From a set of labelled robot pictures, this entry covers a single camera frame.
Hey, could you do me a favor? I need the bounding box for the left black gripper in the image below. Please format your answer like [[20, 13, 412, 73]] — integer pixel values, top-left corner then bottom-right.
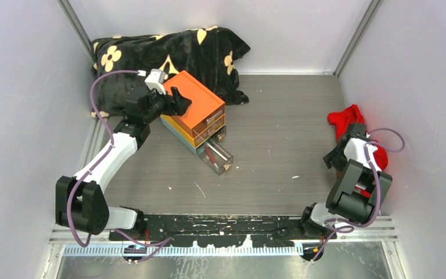
[[143, 87, 191, 124]]

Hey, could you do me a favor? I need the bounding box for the orange drawer organizer box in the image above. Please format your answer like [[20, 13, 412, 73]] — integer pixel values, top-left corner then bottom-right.
[[161, 71, 226, 155]]

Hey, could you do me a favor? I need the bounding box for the small drawer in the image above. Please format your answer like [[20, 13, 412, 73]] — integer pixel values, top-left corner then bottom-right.
[[198, 139, 233, 176], [211, 126, 226, 143]]

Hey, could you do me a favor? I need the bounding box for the white silver pencil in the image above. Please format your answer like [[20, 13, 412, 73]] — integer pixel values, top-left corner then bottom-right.
[[208, 144, 229, 161]]

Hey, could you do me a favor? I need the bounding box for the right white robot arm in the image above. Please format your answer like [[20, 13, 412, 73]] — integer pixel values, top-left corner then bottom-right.
[[298, 123, 393, 239]]

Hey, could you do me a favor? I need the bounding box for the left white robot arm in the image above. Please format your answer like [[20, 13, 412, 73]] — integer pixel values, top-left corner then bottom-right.
[[55, 87, 192, 240]]

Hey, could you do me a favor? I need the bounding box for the red cloth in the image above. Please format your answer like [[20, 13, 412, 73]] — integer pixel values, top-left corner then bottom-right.
[[327, 104, 389, 199]]

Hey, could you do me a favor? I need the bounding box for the black floral plush blanket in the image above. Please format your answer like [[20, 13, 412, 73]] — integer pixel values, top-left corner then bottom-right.
[[91, 26, 251, 117]]

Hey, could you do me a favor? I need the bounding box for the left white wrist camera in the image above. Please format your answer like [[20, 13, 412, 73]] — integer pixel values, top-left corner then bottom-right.
[[145, 69, 167, 95]]

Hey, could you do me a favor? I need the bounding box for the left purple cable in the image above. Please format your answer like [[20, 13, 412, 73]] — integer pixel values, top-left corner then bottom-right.
[[66, 69, 148, 248]]

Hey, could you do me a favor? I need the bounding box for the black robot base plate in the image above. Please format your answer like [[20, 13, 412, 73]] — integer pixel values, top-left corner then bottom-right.
[[109, 214, 331, 248]]

